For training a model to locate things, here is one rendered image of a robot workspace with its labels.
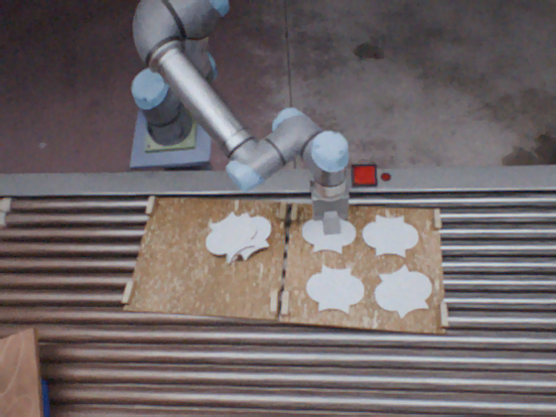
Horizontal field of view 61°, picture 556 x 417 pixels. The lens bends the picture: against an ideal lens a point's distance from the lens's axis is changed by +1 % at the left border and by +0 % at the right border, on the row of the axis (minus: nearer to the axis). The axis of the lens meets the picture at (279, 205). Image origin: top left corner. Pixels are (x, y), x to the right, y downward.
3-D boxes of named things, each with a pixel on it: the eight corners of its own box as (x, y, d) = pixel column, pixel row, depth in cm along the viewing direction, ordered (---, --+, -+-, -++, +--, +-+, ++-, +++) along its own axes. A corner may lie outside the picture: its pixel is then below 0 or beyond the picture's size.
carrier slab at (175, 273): (154, 200, 143) (153, 197, 142) (288, 204, 139) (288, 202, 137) (125, 312, 126) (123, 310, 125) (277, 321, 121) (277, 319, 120)
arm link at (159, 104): (136, 109, 153) (119, 80, 141) (170, 86, 156) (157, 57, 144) (156, 131, 149) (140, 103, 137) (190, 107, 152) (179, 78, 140)
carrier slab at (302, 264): (293, 205, 138) (292, 203, 137) (437, 211, 133) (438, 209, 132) (281, 323, 121) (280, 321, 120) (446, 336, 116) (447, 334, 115)
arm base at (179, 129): (149, 112, 165) (139, 93, 156) (192, 107, 164) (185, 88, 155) (147, 149, 158) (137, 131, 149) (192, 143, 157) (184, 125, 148)
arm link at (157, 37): (102, 8, 99) (248, 189, 95) (146, -18, 101) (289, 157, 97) (114, 39, 110) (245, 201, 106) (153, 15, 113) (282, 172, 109)
